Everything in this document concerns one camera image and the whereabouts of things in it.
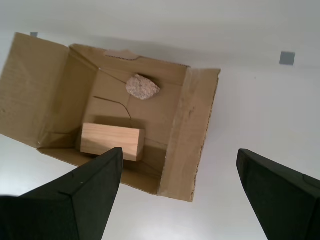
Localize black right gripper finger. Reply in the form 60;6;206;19
236;148;320;240
0;146;124;240

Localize light wooden block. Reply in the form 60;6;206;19
80;122;147;163

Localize speckled pinkish granite rock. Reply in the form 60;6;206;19
125;73;161;101

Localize open brown cardboard box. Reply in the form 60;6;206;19
0;31;222;203

